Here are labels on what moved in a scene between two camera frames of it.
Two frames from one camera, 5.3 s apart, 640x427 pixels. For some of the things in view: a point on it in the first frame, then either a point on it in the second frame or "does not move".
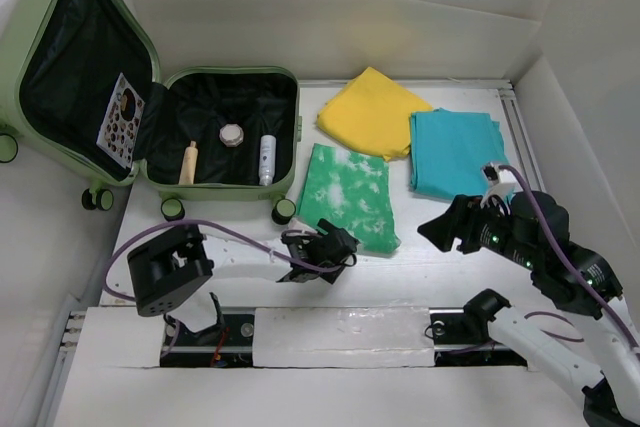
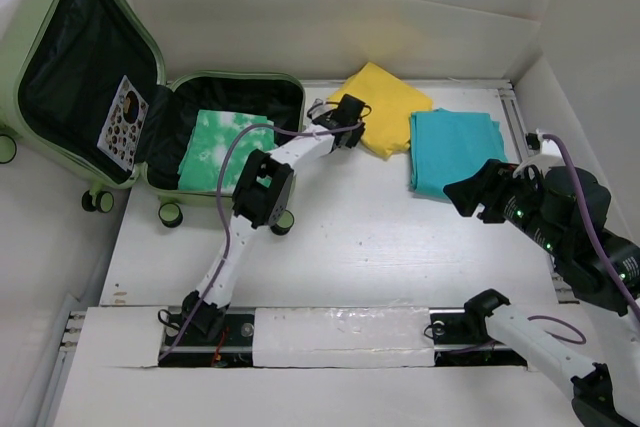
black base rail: [458, 340] does not move
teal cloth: [450, 149] does not move
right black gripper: [467, 211] -> [466, 192]
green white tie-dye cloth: [349, 190] -> [212, 135]
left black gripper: [322, 228] -> [353, 139]
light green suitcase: [81, 87] does not move
